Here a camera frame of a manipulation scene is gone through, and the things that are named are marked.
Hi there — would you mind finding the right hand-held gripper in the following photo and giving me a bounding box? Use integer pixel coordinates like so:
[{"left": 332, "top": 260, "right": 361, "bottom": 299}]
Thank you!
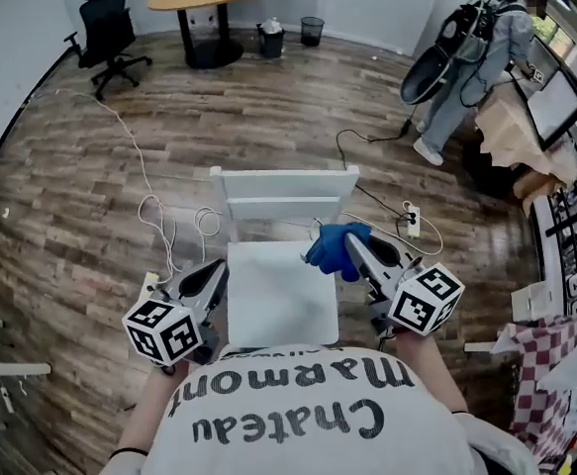
[{"left": 344, "top": 232, "right": 467, "bottom": 339}]

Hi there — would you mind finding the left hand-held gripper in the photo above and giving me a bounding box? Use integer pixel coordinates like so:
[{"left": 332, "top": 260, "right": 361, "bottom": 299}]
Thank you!
[{"left": 121, "top": 258, "right": 229, "bottom": 367}]

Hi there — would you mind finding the blue wiping cloth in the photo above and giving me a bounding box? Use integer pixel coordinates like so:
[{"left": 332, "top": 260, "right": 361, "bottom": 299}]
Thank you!
[{"left": 306, "top": 221, "right": 372, "bottom": 282}]

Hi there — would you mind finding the white wooden chair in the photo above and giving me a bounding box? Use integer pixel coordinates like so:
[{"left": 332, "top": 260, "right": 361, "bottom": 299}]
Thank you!
[{"left": 210, "top": 164, "right": 361, "bottom": 349}]

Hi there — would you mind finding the person's left forearm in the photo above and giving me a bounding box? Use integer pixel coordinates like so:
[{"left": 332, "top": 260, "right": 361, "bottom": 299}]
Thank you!
[{"left": 114, "top": 363, "right": 190, "bottom": 459}]

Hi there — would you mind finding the person's right forearm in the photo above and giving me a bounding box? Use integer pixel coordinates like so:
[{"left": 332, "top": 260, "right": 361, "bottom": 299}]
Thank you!
[{"left": 396, "top": 332, "right": 470, "bottom": 415}]

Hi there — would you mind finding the black office chair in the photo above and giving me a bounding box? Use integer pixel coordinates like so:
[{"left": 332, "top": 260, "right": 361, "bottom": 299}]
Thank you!
[{"left": 63, "top": 0, "right": 153, "bottom": 102}]

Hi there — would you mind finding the white microwave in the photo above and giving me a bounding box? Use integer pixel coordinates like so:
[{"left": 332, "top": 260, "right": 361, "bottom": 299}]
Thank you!
[{"left": 510, "top": 282, "right": 565, "bottom": 324}]

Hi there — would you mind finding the person's white printed t-shirt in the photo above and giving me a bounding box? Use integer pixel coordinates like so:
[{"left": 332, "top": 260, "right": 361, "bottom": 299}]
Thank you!
[{"left": 97, "top": 346, "right": 541, "bottom": 475}]

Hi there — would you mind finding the beige cloth covered table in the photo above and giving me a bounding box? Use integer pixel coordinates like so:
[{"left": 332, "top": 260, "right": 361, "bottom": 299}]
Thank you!
[{"left": 474, "top": 94, "right": 577, "bottom": 202}]

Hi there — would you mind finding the black metal railing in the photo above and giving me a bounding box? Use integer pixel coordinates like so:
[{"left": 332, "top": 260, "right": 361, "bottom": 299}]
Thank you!
[{"left": 529, "top": 84, "right": 577, "bottom": 316}]

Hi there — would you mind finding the pink checkered tablecloth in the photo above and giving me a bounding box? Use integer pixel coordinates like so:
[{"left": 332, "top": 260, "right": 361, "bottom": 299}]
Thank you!
[{"left": 508, "top": 312, "right": 577, "bottom": 464}]

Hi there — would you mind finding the black framed white board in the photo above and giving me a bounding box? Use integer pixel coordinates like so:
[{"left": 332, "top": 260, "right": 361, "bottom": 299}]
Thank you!
[{"left": 525, "top": 69, "right": 577, "bottom": 151}]

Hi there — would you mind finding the black mesh waste bin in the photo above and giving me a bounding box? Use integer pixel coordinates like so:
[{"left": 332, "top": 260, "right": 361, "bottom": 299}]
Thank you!
[{"left": 300, "top": 16, "right": 326, "bottom": 48}]

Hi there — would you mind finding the black bin with white trash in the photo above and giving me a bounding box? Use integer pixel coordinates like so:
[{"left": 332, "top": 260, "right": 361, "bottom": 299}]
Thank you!
[{"left": 256, "top": 17, "right": 287, "bottom": 60}]

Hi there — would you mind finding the white power strip with cable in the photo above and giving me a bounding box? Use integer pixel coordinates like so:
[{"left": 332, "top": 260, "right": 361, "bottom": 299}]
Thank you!
[{"left": 192, "top": 199, "right": 445, "bottom": 259}]

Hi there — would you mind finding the white cable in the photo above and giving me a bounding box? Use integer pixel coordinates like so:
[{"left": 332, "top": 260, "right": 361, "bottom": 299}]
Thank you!
[{"left": 28, "top": 89, "right": 178, "bottom": 279}]

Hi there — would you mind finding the white frame table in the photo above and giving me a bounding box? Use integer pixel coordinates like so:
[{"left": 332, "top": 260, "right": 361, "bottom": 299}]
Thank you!
[{"left": 0, "top": 312, "right": 52, "bottom": 378}]

